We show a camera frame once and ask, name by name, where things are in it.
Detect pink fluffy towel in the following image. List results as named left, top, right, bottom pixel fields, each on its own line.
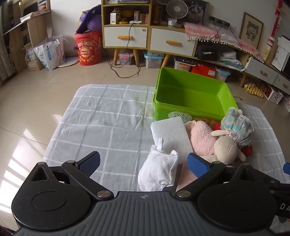
left=176, top=120, right=219, bottom=192

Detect purple plush toy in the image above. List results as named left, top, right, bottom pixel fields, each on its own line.
left=76, top=5, right=102, bottom=34

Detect white cloth bag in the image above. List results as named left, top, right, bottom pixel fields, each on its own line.
left=138, top=137, right=179, bottom=192

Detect yellow white bottle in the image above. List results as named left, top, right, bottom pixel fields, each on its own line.
left=263, top=36, right=274, bottom=60

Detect wall power sockets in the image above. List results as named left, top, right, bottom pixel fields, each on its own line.
left=208, top=16, right=230, bottom=26

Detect clear storage box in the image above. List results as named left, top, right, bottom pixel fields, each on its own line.
left=214, top=67, right=230, bottom=82

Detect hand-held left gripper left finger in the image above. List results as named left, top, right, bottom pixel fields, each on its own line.
left=31, top=151, right=115, bottom=201

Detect white small carton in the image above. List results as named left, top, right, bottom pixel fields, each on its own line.
left=110, top=9, right=121, bottom=25

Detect wooden bookshelf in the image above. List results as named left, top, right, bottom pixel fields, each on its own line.
left=0, top=0, right=53, bottom=73

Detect framed cartoon girl picture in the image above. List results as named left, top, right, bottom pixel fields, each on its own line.
left=239, top=12, right=264, bottom=49

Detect white desk fan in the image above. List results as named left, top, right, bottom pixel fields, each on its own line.
left=166, top=0, right=189, bottom=28

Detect yellow egg tray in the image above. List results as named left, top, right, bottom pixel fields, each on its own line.
left=244, top=83, right=264, bottom=98

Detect clear box pink contents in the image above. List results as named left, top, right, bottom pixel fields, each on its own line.
left=118, top=49, right=134, bottom=66

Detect wooden tv cabinet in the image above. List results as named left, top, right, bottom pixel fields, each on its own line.
left=101, top=0, right=290, bottom=96

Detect red snack bucket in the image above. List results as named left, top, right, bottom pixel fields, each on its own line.
left=75, top=30, right=103, bottom=67

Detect white foam block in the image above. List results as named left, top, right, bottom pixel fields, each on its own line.
left=151, top=116, right=194, bottom=164

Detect black power cable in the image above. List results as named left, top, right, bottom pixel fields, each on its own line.
left=103, top=23, right=141, bottom=79

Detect clear box dark lid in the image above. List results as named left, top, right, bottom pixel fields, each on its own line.
left=174, top=56, right=196, bottom=72

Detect white drawer with keyhole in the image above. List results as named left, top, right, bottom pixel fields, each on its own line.
left=103, top=26, right=148, bottom=48

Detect white round board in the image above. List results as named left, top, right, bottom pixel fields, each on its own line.
left=58, top=56, right=78, bottom=67

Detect white red printed carton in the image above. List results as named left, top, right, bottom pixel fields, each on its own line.
left=259, top=82, right=283, bottom=105

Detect clear box blue lid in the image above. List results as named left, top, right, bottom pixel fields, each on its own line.
left=143, top=51, right=165, bottom=68

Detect white drawer wooden handle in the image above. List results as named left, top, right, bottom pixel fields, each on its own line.
left=273, top=74, right=290, bottom=94
left=245, top=58, right=279, bottom=84
left=150, top=27, right=198, bottom=57

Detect yellow toy truck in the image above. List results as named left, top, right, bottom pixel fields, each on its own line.
left=152, top=6, right=162, bottom=25

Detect black bag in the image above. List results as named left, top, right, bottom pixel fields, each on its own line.
left=195, top=43, right=218, bottom=61

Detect small orange box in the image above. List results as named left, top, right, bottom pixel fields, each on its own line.
left=134, top=10, right=149, bottom=23

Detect grey checked blanket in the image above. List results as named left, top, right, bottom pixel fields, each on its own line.
left=43, top=84, right=287, bottom=193

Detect framed cat picture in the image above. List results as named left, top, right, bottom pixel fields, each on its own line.
left=186, top=0, right=210, bottom=25

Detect red cardboard box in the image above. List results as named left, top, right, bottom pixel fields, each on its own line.
left=190, top=65, right=217, bottom=79

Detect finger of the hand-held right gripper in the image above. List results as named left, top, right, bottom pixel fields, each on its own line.
left=266, top=162, right=290, bottom=194

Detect green plastic bin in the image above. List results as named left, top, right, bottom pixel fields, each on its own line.
left=152, top=67, right=239, bottom=126

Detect pile of folded papers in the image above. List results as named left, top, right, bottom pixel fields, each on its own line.
left=216, top=51, right=246, bottom=71

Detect white printed sack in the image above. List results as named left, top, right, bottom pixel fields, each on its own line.
left=33, top=35, right=66, bottom=71

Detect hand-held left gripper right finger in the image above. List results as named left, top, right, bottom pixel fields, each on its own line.
left=175, top=153, right=266, bottom=199

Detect red hanging string decoration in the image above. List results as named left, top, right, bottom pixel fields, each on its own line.
left=271, top=0, right=285, bottom=37

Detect pink table runner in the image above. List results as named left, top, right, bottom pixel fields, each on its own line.
left=183, top=22, right=264, bottom=63

